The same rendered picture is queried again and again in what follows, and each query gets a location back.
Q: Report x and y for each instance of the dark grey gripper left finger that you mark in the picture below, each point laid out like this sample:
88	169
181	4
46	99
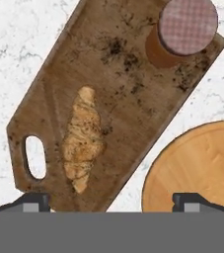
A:
34	201

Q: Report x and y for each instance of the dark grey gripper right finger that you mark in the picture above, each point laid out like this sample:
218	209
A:
186	201

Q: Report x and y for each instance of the round light wooden board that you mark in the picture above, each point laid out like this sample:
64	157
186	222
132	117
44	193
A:
199	168

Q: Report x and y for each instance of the golden croissant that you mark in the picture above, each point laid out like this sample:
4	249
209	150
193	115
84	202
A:
83	138

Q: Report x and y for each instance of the dark wooden cutting board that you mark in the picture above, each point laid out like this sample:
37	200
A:
116	99

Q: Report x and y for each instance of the jam jar with checked lid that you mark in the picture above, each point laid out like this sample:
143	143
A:
182	29

